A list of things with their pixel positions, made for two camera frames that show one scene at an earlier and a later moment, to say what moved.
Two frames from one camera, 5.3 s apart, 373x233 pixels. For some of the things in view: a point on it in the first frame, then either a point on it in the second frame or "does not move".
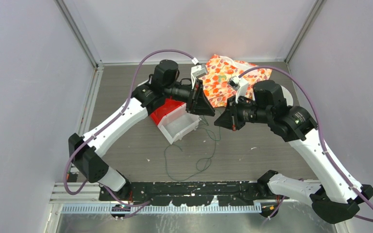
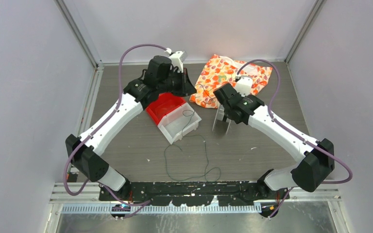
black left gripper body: x=196 y=95 to x=178 y=82
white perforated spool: x=287 y=95 to x=220 y=125
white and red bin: x=174 y=121 does not move
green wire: x=205 y=124 to x=206 y=174
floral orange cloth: x=220 y=70 does not move
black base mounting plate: x=199 y=193 does not move
